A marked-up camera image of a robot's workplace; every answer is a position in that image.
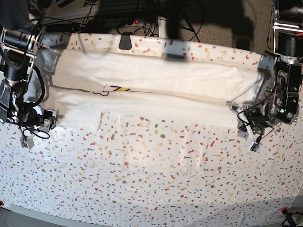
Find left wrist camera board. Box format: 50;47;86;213
250;143;260;153

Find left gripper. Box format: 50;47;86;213
227;102;276;151

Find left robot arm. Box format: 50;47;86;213
230;0;303;152

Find white printed T-shirt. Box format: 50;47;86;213
42;50;263;128

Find terrazzo patterned tablecloth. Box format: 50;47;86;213
0;34;303;227

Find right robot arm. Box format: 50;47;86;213
0;0;57;149

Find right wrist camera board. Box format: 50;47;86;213
20;139;27;148

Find black table clamp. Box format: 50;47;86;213
119;32;132;50

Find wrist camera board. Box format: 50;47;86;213
250;143;260;153
20;139;27;148

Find grey metal post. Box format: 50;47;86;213
157;16;168;38

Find black cables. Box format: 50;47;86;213
82;0;206;43

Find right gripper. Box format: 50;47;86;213
22;108;58;149

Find red black corner clamp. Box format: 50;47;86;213
281;207;296;227

